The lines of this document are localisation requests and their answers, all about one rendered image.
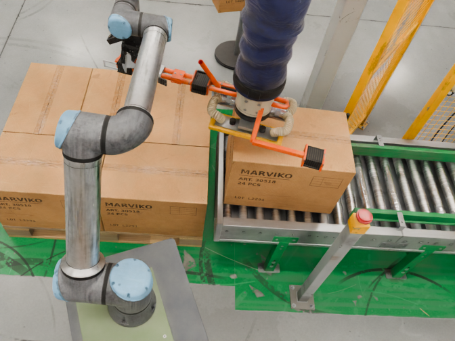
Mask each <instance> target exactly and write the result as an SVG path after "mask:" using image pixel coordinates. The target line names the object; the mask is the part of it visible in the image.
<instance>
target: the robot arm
mask: <svg viewBox="0 0 455 341"><path fill-rule="evenodd" d="M172 22H173V21H172V18H170V17H167V16H160V15H156V14H149V13H144V12H140V11H139V0H115V3H114V6H113V8H112V12H111V14H110V16H109V18H108V30H109V31H110V33H111V35H109V36H108V38H107V42H108V43H109V44H110V45H111V44H114V43H118V42H120V41H123V42H122V44H121V63H122V65H123V69H124V71H125V72H126V73H127V68H134V71H133V75H132V77H131V82H130V85H129V89H128V92H127V96H126V100H125V104H124V106H123V107H122V108H120V109H119V110H118V111H117V113H116V115H114V116H109V115H105V114H96V113H91V112H83V111H81V110H79V111H77V110H67V111H65V112H64V113H63V114H62V115H61V117H60V119H59V121H58V125H57V127H56V132H55V137H54V144H55V146H56V147H57V148H58V149H62V155H63V157H64V200H65V224H66V254H65V255H64V256H63V258H61V259H60V260H59V261H58V262H57V264H56V267H55V270H54V275H53V282H52V288H53V295H54V296H55V297H56V298H57V299H58V300H65V301H66V302H82V303H89V304H103V305H108V312H109V314H110V316H111V317H112V319H113V320H114V321H115V322H116V323H117V324H119V325H121V326H123V327H137V326H140V325H142V324H144V323H145V322H147V321H148V320H149V319H150V318H151V316H152V315H153V313H154V311H155V308H156V294H155V293H154V290H153V289H152V286H153V278H152V273H151V270H150V268H149V267H148V266H147V264H146V263H144V262H143V261H141V260H138V259H134V258H127V259H124V260H121V261H120V262H118V263H105V258H104V255H103V254H102V253H101V252H100V216H101V187H102V156H103V154H105V155H119V154H123V153H126V152H128V151H131V150H133V149H135V148H136V147H138V146H139V145H141V144H142V143H143V142H144V141H145V140H146V139H147V138H148V137H149V135H150V134H151V132H152V128H153V124H154V119H153V117H152V115H151V110H152V104H153V101H154V95H155V91H156V86H157V82H158V76H159V73H160V67H161V64H162V60H163V54H164V50H165V45H166V43H167V42H170V41H171V33H172ZM127 52H128V53H130V54H131V55H134V56H135V57H137V60H136V63H133V62H132V61H131V55H129V54H127Z"/></svg>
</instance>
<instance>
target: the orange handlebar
mask: <svg viewBox="0 0 455 341"><path fill-rule="evenodd" d="M164 72H166V73H169V74H172V76H171V75H168V74H163V73H162V74H161V78H164V79H167V80H170V81H171V82H172V83H177V84H180V85H181V84H182V83H183V84H186V85H190V80H187V79H184V78H189V79H192V77H193V74H188V73H186V72H185V71H183V70H178V69H174V70H172V69H169V68H165V70H164ZM218 83H219V84H220V85H221V86H223V87H227V88H230V89H235V87H234V86H233V85H230V84H227V83H223V82H219V81H218ZM209 91H214V92H217V93H221V94H224V95H229V96H232V97H236V96H237V92H233V91H229V90H226V89H221V88H218V87H213V86H209ZM274 101H278V102H280V103H283V104H285V105H283V104H279V103H276V102H273V103H272V105H271V107H274V108H279V109H282V110H286V109H288V108H289V107H290V102H289V101H288V100H287V99H284V98H281V97H277V98H275V99H274ZM263 111H264V108H261V110H259V111H258V114H257V117H256V121H255V125H254V127H253V132H252V135H251V138H250V142H251V143H252V145H255V146H258V147H262V148H265V149H269V150H273V151H276V152H281V153H283V154H288V155H291V156H296V157H299V158H303V156H304V152H302V151H299V150H294V149H291V148H288V147H284V146H281V145H276V144H273V143H268V142H265V141H261V140H258V139H256V137H257V133H258V130H259V125H260V122H261V118H262V116H263Z"/></svg>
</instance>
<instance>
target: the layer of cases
mask: <svg viewBox="0 0 455 341"><path fill-rule="evenodd" d="M132 75H133V74H132ZM132 75H128V74H123V73H120V72H117V70H107V69H99V68H94V69H93V68H84V67H76V66H62V65H54V64H40V63H32V62H31V64H30V67H29V69H28V72H27V73H26V76H25V78H24V81H23V83H22V86H21V88H20V90H19V93H18V96H17V98H16V100H15V102H14V105H13V107H12V110H11V112H10V114H9V117H8V119H7V122H6V123H5V126H4V129H3V132H2V134H1V136H0V222H1V224H2V225H7V226H20V227H43V228H56V229H65V228H66V224H65V200H64V157H63V155H62V149H58V148H57V147H56V146H55V144H54V137H55V132H56V127H57V125H58V121H59V119H60V117H61V115H62V114H63V113H64V112H65V111H67V110H77V111H79V110H81V111H83V112H91V113H96V114H105V115H109V116H114V115H116V113H117V111H118V110H119V109H120V108H122V107H123V106H124V104H125V100H126V96H127V92H128V89H129V85H130V82H131V77H132ZM166 80H167V79H166ZM211 97H212V91H209V94H208V95H201V94H197V93H193V92H191V91H190V85H186V84H183V83H182V84H181V85H180V84H177V83H172V82H171V81H170V80H167V86H164V85H162V84H160V83H158V82H157V86H156V91H155V95H154V101H153V104H152V110H151V115H152V117H153V119H154V124H153V128H152V132H151V134H150V135H149V137H148V138H147V139H146V140H145V141H144V142H143V143H142V144H141V145H139V146H138V147H136V148H135V149H133V150H131V151H128V152H126V153H123V154H119V155H105V154H103V156H102V187H101V216H100V231H104V230H105V231H114V232H127V233H150V234H162V235H185V236H198V237H202V236H203V231H204V222H205V217H206V212H207V201H208V183H209V149H210V132H211V130H210V129H209V128H208V127H209V123H210V121H211V117H210V116H209V114H208V113H207V112H208V111H207V106H208V103H209V100H210V99H211Z"/></svg>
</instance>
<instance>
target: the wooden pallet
mask: <svg viewBox="0 0 455 341"><path fill-rule="evenodd" d="M2 226H3V228H4V230H5V231H6V232H7V234H8V236H10V237H31V238H44V239H57V240H65V239H66V229H56V228H43V227H20V226H7V225H2ZM169 238H173V239H174V240H175V243H176V245H177V246H192V247H202V238H203V236H202V237H198V236H185V235H162V234H150V233H127V232H114V231H105V230H104V231H100V241H101V242H118V243H131V244H153V243H156V242H160V241H163V240H167V239H169Z"/></svg>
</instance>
